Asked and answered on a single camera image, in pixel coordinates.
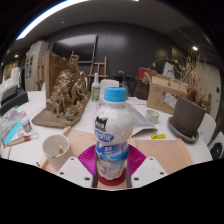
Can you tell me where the ceiling light panel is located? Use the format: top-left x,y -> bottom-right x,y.
15,0 -> 139,41

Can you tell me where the wooden easel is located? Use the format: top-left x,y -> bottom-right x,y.
87,55 -> 110,81

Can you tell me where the small jar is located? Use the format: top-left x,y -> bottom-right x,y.
20,116 -> 34,134

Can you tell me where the white chair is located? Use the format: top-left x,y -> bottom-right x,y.
196,112 -> 218,146
98,78 -> 121,98

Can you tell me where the black wall television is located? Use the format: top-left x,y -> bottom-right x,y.
50,32 -> 99,65

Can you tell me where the cardboard box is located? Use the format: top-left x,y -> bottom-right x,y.
145,74 -> 189,116

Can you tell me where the glass bottle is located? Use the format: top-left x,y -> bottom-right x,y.
121,76 -> 131,98

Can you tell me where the white blue-capped drink bottle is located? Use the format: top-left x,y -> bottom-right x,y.
93,86 -> 135,181

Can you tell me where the brown carved sculpture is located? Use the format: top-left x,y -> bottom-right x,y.
31,50 -> 92,130

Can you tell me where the white cabinet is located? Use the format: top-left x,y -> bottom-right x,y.
24,40 -> 50,92

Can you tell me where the white plaster statue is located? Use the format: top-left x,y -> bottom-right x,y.
162,61 -> 176,80

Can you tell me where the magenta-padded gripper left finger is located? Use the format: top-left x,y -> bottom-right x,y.
56,144 -> 98,189

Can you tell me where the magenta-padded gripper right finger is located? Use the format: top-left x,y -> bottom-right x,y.
126,144 -> 169,189

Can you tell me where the green-labelled spray bottle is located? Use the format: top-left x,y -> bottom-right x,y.
90,72 -> 101,103

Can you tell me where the red box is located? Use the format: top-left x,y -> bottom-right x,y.
136,66 -> 150,81

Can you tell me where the small white bowl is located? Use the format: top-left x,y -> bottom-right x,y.
145,108 -> 161,125

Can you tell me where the white cup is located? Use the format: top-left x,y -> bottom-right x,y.
41,133 -> 71,168

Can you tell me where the black backpack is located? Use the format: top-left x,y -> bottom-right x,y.
210,141 -> 224,161

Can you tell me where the black box stack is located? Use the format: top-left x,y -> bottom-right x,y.
0,84 -> 30,116

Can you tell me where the dried plant in grey pot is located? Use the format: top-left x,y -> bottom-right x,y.
147,52 -> 210,145

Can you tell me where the colourful printed sheet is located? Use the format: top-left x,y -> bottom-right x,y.
0,106 -> 28,148

